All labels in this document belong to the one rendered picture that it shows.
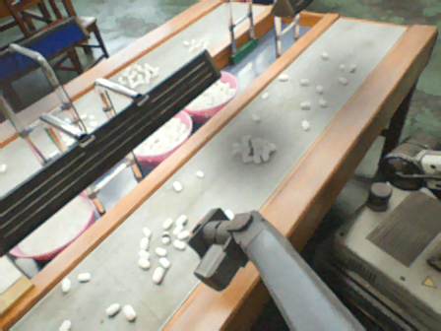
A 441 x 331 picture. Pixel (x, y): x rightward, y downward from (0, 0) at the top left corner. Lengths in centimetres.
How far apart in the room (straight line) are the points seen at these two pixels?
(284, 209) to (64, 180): 54
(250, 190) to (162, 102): 38
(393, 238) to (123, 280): 84
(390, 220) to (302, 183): 43
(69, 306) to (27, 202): 36
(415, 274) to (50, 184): 102
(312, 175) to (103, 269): 62
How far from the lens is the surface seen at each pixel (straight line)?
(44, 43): 127
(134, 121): 76
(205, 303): 83
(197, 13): 208
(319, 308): 37
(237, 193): 101
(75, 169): 72
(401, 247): 127
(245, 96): 133
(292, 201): 96
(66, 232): 112
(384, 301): 130
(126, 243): 100
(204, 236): 70
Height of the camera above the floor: 152
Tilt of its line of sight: 45 degrees down
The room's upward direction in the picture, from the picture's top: 12 degrees counter-clockwise
